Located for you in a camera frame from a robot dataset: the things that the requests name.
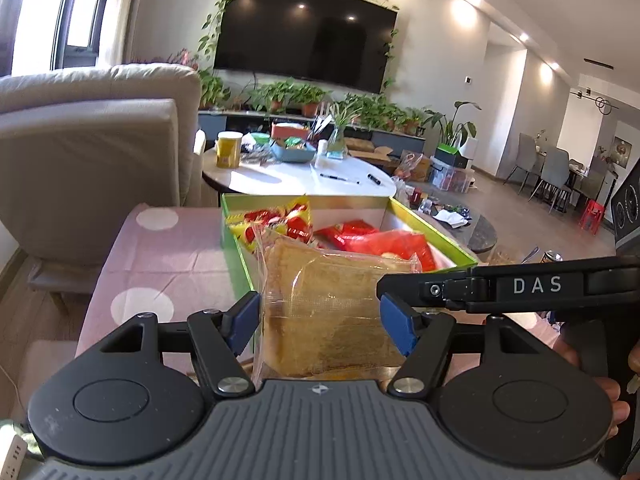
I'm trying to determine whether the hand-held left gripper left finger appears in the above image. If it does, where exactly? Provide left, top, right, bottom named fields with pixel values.
left=97, top=291, right=263, bottom=399

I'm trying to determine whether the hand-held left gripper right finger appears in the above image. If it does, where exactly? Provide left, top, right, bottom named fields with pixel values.
left=380, top=293, right=519, bottom=397

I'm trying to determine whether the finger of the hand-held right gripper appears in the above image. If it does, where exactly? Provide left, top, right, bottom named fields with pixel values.
left=376, top=265, right=494, bottom=314

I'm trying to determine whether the green cardboard box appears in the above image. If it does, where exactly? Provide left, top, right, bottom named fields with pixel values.
left=221, top=192, right=479, bottom=361

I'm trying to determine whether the bread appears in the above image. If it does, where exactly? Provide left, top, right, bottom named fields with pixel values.
left=251, top=225, right=422, bottom=382

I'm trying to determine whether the yellow and red snack packet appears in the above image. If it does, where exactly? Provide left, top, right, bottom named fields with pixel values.
left=227, top=199, right=314, bottom=257

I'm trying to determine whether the blue basket with snacks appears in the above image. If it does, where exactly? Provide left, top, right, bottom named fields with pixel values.
left=270, top=139, right=317, bottom=164

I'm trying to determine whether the person's right hand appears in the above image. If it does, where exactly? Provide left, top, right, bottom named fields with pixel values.
left=552, top=332, right=633, bottom=442

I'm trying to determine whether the glass mug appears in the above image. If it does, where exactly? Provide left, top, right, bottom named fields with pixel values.
left=487, top=246, right=541, bottom=267

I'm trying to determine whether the dark marble round table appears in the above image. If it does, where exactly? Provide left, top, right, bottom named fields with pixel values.
left=395, top=189, right=499, bottom=262

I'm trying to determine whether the orange-red snack packet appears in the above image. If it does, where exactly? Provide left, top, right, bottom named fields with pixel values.
left=345, top=229, right=437, bottom=274

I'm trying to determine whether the crumpled white tissue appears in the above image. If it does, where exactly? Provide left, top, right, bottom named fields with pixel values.
left=432, top=208, right=469, bottom=226

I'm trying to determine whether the red plastic stool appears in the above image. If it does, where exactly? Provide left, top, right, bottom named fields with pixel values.
left=579, top=199, right=607, bottom=235

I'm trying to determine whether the clear plastic storage bin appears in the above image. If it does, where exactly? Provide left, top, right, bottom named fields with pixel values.
left=430, top=157, right=476, bottom=194

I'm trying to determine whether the grey dining chair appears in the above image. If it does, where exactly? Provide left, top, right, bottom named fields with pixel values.
left=502, top=132, right=539, bottom=187
left=530, top=146, right=574, bottom=212

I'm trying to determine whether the pink polka dot tablecloth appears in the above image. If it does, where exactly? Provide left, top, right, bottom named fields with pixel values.
left=75, top=203, right=568, bottom=391

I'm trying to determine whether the plastic bag of fruit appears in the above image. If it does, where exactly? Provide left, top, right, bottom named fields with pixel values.
left=392, top=150, right=434, bottom=184

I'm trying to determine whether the green and black box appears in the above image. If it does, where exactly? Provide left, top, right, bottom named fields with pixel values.
left=434, top=145, right=471, bottom=169

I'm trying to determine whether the white round table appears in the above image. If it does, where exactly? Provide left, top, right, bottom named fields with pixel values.
left=202, top=152, right=397, bottom=207

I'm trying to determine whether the open cardboard box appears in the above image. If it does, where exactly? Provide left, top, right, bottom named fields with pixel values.
left=347, top=146, right=402, bottom=172

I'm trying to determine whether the large-leaf potted plant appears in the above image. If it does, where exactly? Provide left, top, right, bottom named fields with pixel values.
left=425, top=101, right=482, bottom=149

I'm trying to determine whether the yellow canister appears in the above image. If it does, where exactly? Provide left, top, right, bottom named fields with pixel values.
left=216, top=131, right=245, bottom=169

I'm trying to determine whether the pile of snack wrappers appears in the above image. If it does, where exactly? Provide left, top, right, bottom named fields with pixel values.
left=240, top=132, right=274, bottom=164

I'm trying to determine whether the glass vase with plant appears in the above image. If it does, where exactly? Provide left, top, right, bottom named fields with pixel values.
left=326, top=99, right=367, bottom=159

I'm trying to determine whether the orange tissue box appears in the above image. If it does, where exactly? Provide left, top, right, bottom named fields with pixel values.
left=271, top=122, right=311, bottom=142

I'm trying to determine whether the beige recliner armchair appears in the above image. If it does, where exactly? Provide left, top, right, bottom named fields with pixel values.
left=0, top=62, right=207, bottom=311

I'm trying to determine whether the white power strip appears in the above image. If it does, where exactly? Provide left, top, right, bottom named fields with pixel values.
left=0, top=432, right=29, bottom=462

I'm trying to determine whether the red flower decoration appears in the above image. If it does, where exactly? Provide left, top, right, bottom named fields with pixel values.
left=165, top=49, right=202, bottom=72

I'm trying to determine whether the green vine around television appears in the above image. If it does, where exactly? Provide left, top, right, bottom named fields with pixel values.
left=197, top=0, right=402, bottom=97

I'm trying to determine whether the white curtain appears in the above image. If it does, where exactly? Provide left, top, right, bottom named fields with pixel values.
left=100, top=0, right=147, bottom=67

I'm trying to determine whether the large black-framed window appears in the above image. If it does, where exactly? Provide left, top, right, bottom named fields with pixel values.
left=50, top=0, right=119, bottom=69

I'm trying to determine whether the framed wall picture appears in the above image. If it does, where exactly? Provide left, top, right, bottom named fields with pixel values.
left=612, top=136, right=634, bottom=169

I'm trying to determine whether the wall-mounted television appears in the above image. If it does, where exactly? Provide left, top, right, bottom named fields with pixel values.
left=214, top=0, right=399, bottom=95

